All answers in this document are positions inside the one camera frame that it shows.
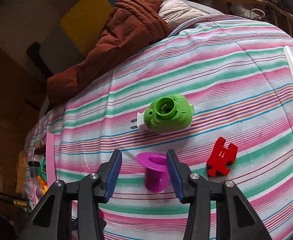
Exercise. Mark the clear jar with black lid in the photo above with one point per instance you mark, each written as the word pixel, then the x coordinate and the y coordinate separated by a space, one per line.
pixel 34 167

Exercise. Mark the magenta plastic funnel cup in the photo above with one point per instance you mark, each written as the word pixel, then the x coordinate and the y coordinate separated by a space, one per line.
pixel 156 177

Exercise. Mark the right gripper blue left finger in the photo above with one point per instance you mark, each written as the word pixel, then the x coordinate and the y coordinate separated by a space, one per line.
pixel 112 171

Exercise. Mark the green plug-in device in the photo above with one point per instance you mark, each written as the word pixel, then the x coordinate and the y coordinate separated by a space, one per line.
pixel 166 115

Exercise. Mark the grey yellow blue headboard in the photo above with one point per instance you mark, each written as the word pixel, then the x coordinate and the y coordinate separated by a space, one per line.
pixel 72 38

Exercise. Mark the striped pink green bedspread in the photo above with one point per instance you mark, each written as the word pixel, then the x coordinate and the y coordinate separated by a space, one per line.
pixel 235 74

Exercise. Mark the red puzzle piece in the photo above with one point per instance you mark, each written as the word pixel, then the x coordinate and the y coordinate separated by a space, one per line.
pixel 220 158

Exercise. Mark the white tray with pink rim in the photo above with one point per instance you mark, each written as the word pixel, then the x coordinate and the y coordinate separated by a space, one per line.
pixel 50 161

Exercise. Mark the rust brown quilted blanket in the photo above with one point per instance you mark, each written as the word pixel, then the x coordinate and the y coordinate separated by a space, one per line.
pixel 132 26

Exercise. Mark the orange cube block toy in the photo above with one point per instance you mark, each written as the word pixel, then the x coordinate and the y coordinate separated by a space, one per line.
pixel 42 188

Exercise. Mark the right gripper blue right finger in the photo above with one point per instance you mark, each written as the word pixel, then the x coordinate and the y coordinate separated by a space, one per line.
pixel 172 165

